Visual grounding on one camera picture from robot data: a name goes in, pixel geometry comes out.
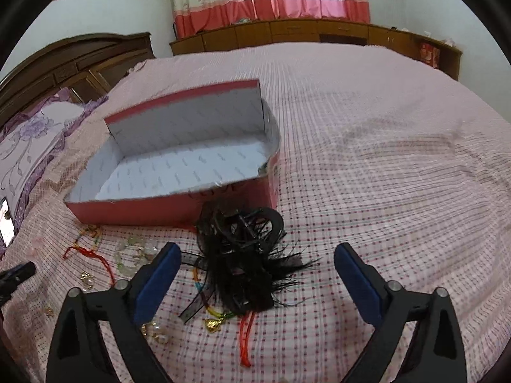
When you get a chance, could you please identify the multicolour bead bracelet gold charm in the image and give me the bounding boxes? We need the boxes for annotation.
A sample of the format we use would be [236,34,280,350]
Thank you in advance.
[192,267,235,334]

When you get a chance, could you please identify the red string cord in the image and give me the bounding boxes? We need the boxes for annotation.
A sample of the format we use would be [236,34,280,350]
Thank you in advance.
[238,310,256,368]

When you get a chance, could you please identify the black feather hair clip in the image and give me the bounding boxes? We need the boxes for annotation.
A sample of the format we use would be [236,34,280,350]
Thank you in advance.
[179,206,318,323]

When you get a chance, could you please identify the white smartphone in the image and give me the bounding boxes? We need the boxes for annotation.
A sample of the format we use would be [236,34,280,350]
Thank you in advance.
[0,197,16,247]

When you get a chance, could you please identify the gold pearl earrings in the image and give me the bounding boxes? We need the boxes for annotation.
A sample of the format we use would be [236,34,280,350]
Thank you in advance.
[140,322,169,345]

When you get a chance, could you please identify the small gold earring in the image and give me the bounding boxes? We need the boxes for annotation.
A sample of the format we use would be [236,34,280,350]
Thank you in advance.
[80,272,95,292]

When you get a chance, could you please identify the purple floral pillow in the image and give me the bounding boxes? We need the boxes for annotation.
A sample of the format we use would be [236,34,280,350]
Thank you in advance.
[1,87,107,233]

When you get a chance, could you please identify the red cardboard box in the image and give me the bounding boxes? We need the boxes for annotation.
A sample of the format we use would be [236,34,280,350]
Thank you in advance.
[65,79,281,227]

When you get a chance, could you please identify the pink checked bedspread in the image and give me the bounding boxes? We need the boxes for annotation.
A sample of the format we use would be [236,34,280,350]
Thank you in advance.
[2,43,510,382]

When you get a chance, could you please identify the dark wooden headboard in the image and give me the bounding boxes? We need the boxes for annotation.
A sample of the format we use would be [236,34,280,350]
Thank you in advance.
[1,32,154,124]

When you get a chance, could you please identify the red box on shelf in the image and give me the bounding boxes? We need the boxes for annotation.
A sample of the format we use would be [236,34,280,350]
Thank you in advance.
[419,41,440,68]

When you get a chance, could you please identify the long wooden cabinet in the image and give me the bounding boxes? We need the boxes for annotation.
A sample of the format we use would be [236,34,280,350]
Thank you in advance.
[170,19,462,79]

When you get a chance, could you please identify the red cord bracelet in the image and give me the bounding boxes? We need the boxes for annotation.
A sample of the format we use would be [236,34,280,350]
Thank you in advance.
[62,225,117,286]

